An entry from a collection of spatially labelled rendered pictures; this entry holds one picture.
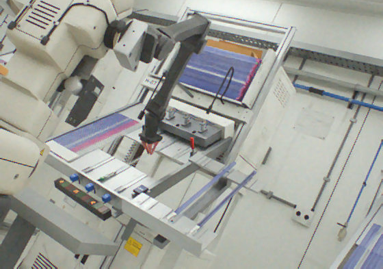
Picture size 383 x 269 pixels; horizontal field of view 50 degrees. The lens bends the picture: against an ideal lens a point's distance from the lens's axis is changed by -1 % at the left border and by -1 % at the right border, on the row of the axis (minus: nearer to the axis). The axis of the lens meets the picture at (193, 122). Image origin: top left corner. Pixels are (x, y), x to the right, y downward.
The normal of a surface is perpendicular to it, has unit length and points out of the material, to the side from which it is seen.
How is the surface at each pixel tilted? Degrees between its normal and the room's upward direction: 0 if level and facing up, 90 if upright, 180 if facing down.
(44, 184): 90
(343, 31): 90
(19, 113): 82
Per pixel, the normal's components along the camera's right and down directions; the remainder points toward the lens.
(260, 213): -0.46, -0.37
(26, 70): -0.08, -0.36
